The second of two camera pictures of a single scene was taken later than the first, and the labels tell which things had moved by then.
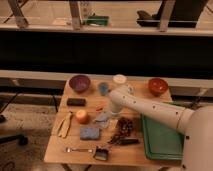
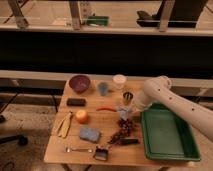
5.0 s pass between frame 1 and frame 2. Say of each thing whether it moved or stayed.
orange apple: stayed
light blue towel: moved
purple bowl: stayed
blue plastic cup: stayed
